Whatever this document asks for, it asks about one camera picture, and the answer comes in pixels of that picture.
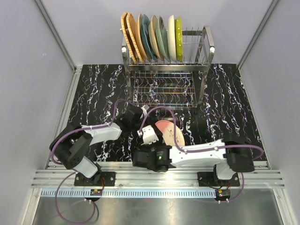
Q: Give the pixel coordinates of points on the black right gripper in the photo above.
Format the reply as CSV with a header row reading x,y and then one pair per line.
x,y
159,143

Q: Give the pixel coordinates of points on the pink rimmed plate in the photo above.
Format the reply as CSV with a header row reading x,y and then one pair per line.
x,y
167,129

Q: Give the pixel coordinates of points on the cream bird painted plate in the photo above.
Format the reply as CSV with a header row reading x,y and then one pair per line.
x,y
141,47

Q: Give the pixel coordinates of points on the cream yellow bird plate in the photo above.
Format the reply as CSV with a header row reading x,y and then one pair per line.
x,y
153,37

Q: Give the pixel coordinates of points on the pale green bottom plate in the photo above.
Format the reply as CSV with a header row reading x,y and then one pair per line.
x,y
162,38

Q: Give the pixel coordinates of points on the woven bamboo tray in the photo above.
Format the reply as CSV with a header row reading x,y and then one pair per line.
x,y
131,26
127,37

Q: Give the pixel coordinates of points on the teal scalloped plate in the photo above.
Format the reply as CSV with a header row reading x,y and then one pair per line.
x,y
146,26

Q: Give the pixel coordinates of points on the yellow green dotted plate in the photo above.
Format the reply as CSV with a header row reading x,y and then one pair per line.
x,y
179,38

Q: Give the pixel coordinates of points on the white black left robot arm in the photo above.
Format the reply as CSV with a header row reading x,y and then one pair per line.
x,y
72,144

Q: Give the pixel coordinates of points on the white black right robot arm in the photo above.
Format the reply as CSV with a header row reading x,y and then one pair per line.
x,y
163,148

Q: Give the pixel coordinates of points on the stainless steel dish rack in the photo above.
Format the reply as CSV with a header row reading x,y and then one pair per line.
x,y
178,85

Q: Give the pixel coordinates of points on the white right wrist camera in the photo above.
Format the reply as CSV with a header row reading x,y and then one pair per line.
x,y
148,135

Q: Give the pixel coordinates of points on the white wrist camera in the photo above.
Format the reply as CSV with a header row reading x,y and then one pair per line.
x,y
145,109
148,135

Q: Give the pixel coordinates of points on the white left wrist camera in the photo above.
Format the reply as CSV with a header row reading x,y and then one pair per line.
x,y
145,109

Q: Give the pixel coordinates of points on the white slotted cable duct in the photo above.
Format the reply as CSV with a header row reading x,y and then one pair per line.
x,y
129,193

